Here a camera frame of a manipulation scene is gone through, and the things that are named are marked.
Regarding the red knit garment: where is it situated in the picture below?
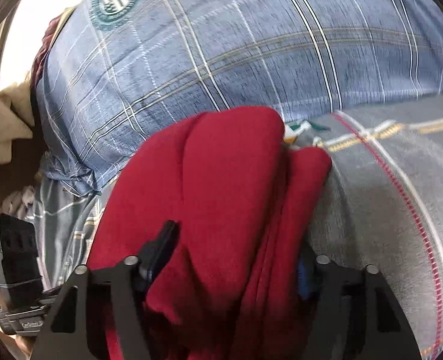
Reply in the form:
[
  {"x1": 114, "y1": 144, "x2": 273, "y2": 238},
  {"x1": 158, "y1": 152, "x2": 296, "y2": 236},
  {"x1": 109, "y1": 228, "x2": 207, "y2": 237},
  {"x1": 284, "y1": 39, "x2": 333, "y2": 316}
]
[{"x1": 88, "y1": 106, "x2": 331, "y2": 359}]

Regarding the grey crumpled cloth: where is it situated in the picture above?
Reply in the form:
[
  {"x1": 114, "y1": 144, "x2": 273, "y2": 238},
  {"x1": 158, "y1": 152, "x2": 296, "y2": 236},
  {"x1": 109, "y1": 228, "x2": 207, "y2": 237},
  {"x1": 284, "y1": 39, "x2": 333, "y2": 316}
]
[{"x1": 0, "y1": 185, "x2": 35, "y2": 219}]

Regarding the grey patterned bed sheet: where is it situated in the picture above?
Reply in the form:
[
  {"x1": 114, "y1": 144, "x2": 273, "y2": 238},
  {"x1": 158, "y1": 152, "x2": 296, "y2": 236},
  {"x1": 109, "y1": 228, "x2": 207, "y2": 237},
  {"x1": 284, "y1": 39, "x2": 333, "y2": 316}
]
[{"x1": 28, "y1": 94, "x2": 443, "y2": 359}]

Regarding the beige cloth pile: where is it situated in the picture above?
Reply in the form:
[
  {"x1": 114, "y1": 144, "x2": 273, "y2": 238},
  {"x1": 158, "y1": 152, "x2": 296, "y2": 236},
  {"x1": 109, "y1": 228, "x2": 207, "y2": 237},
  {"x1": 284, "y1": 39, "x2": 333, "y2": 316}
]
[{"x1": 0, "y1": 68, "x2": 37, "y2": 203}]

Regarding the blue plaid pillow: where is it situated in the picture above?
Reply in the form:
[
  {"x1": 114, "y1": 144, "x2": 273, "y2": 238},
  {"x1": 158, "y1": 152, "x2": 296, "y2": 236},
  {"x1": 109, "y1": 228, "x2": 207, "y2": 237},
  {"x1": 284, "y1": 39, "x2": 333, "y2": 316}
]
[{"x1": 37, "y1": 0, "x2": 443, "y2": 196}]

